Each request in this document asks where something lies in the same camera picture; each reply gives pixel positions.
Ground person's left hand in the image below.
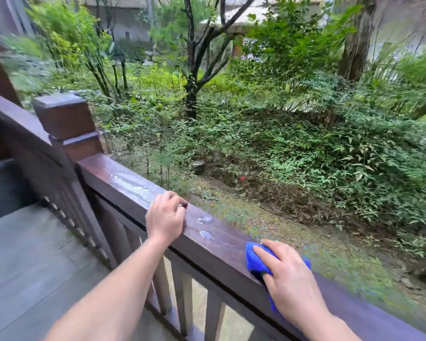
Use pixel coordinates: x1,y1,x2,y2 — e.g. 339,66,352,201
145,190,189,243

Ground person's right hand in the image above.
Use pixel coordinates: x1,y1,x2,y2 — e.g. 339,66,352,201
252,239,333,329

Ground blue cleaning cloth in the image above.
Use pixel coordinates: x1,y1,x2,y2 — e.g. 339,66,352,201
245,241,312,314

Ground person's left forearm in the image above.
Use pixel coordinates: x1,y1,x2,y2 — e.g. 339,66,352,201
44,236,168,341

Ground person's right forearm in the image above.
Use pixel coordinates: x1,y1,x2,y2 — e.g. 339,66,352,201
298,312,363,341

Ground brown wooden railing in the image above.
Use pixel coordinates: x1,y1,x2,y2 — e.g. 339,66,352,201
76,153,426,341
0,94,118,271

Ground dark forked tree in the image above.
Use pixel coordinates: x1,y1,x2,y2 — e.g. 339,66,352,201
177,0,260,121

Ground low green ground plants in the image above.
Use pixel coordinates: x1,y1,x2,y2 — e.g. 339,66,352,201
92,72,426,260

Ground grey garden building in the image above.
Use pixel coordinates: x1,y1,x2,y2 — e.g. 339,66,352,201
82,0,187,44

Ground tall leafy green shrub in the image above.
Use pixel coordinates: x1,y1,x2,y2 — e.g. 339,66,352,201
26,0,133,100

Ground broad green bush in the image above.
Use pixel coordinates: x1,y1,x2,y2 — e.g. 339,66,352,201
232,1,361,94

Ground thick brown tree trunk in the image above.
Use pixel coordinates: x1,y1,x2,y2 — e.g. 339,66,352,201
337,0,377,83

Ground brown wooden newel post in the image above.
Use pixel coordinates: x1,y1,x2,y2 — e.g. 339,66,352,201
32,92,106,164

